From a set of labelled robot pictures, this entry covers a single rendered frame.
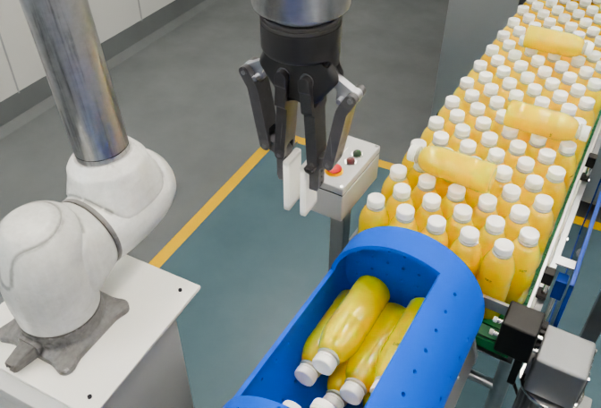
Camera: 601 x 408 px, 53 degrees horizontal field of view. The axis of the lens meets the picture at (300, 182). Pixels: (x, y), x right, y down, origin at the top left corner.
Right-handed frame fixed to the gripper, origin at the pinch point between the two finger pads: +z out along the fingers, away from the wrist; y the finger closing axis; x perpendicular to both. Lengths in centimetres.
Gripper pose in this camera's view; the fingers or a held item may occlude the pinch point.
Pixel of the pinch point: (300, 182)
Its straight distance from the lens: 67.5
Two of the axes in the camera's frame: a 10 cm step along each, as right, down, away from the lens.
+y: -8.8, -3.0, 3.6
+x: -4.7, 5.7, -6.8
